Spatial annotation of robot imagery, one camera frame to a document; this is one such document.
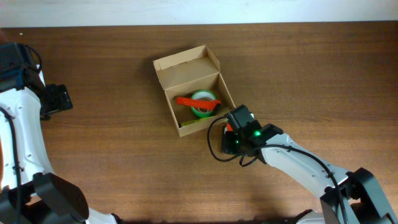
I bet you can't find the red stapler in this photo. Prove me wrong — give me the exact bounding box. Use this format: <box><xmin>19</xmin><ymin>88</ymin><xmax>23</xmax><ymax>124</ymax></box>
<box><xmin>224</xmin><ymin>123</ymin><xmax>233</xmax><ymax>132</ymax></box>

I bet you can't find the brown cardboard box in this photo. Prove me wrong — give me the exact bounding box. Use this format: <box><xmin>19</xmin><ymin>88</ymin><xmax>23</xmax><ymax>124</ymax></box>
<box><xmin>153</xmin><ymin>45</ymin><xmax>235</xmax><ymax>137</ymax></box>

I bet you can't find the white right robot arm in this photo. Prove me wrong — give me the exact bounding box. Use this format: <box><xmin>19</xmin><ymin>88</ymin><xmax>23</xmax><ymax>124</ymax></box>
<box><xmin>225</xmin><ymin>105</ymin><xmax>397</xmax><ymax>223</ymax></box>

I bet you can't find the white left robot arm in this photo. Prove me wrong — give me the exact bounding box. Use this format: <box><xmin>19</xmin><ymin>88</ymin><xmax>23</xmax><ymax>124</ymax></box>
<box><xmin>1</xmin><ymin>42</ymin><xmax>123</xmax><ymax>224</ymax></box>

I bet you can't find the yellow highlighter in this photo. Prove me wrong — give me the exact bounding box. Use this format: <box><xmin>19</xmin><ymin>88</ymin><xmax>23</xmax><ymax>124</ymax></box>
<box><xmin>178</xmin><ymin>117</ymin><xmax>210</xmax><ymax>128</ymax></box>

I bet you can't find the green tape roll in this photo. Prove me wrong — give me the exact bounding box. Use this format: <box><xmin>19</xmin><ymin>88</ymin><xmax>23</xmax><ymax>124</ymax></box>
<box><xmin>191</xmin><ymin>90</ymin><xmax>216</xmax><ymax>118</ymax></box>

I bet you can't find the red utility knife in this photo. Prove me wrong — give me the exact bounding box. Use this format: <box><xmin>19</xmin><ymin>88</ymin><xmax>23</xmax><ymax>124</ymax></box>
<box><xmin>176</xmin><ymin>97</ymin><xmax>221</xmax><ymax>111</ymax></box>

